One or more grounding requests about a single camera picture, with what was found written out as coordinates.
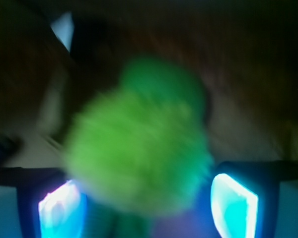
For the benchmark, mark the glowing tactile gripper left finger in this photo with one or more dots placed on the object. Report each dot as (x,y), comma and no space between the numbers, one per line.
(40,203)

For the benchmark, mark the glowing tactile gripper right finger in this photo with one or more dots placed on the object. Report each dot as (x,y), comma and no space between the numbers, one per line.
(255,199)

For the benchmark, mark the fuzzy green plush animal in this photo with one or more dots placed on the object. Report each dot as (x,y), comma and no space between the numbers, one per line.
(140,151)

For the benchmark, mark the brown paper bag bin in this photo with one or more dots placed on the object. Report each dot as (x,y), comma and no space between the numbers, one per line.
(55,53)

